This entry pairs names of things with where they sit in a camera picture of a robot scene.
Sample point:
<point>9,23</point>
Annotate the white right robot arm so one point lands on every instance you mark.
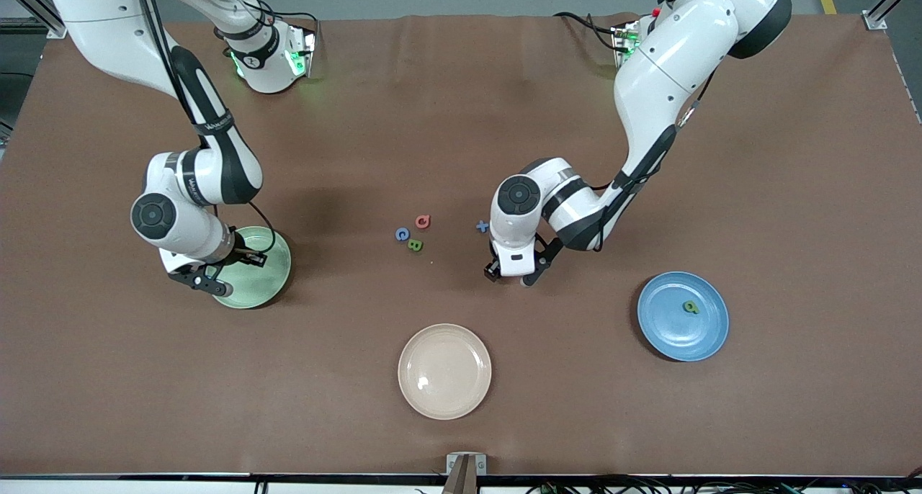
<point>108,19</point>

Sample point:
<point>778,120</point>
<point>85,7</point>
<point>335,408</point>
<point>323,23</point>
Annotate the green letter q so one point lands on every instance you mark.
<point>696,310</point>

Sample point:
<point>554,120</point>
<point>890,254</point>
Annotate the blue plate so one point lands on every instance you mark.
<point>670,335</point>

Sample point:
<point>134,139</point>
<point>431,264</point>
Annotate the red letter Q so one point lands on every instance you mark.
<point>418,222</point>

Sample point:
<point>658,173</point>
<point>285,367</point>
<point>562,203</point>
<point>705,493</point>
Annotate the green plate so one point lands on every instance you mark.
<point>270,278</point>

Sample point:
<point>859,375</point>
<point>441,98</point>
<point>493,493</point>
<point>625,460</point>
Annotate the grey metal camera bracket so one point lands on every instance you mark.
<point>479,465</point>

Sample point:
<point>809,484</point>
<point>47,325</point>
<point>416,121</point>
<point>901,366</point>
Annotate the aluminium frame profile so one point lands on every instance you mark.
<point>875,20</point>
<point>54,29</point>

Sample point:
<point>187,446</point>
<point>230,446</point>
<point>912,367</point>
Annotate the beige plate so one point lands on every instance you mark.
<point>444,371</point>

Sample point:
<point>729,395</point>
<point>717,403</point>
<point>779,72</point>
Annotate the brown table mat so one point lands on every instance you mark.
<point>144,371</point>

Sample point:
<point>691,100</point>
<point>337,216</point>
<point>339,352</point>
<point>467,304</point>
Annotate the green letter B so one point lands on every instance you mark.
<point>415,245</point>

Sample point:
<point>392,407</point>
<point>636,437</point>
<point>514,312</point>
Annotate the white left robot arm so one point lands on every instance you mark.
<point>663,69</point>

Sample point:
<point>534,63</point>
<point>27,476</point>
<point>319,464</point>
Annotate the white table edge rail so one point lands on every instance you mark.
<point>144,488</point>

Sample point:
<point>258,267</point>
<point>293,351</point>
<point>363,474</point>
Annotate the blue letter C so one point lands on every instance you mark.
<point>402,229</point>

